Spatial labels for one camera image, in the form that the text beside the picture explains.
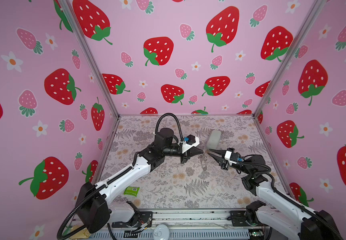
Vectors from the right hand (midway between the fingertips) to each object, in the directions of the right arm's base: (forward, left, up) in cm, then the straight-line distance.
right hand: (209, 150), depth 67 cm
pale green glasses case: (+26, -6, -25) cm, 36 cm away
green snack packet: (-14, +40, -27) cm, 50 cm away
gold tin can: (-36, +54, -23) cm, 69 cm away
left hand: (-1, +4, +1) cm, 4 cm away
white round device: (-31, +19, -23) cm, 43 cm away
